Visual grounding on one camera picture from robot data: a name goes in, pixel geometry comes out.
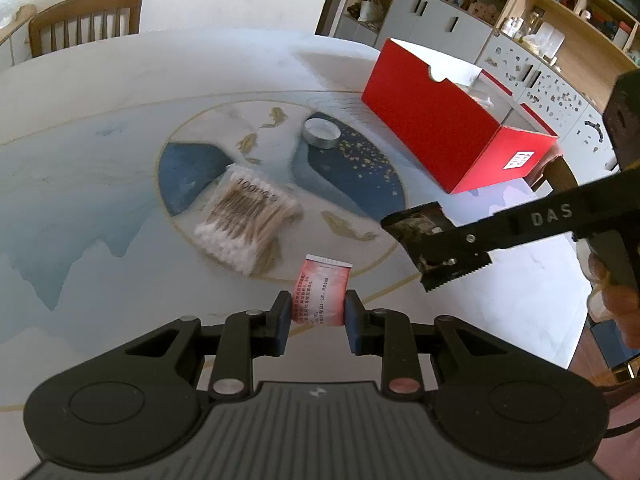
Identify grey cabinet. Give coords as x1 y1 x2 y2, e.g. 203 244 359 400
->
331 0 497 67

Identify red cardboard box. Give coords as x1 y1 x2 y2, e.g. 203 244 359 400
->
360 37 559 195

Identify cotton swab bag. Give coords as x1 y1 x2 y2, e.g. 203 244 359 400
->
192 162 304 277

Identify white perforated cabinet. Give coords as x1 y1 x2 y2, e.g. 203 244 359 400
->
479 32 622 182

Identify glass jars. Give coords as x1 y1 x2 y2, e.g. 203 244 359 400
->
500 6 567 57

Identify silver round tin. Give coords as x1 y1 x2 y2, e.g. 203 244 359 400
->
301 117 342 151

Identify white bag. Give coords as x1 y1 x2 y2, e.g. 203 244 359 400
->
358 0 386 23

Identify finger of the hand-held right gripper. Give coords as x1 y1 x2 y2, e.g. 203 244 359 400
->
399 226 494 293

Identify pink packet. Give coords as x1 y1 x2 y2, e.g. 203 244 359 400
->
292 254 353 327

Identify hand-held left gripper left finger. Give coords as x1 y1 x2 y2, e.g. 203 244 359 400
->
123 290 293 401

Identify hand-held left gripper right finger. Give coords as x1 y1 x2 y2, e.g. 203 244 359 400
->
344 290 504 402

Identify white sideboard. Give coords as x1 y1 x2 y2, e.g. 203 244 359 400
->
0 4 39 73

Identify person's right hand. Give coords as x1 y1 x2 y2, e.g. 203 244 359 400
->
574 241 640 352

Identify wooden chair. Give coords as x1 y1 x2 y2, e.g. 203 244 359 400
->
529 154 579 197
28 0 144 59

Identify dark snack packet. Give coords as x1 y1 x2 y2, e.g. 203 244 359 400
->
381 201 453 273

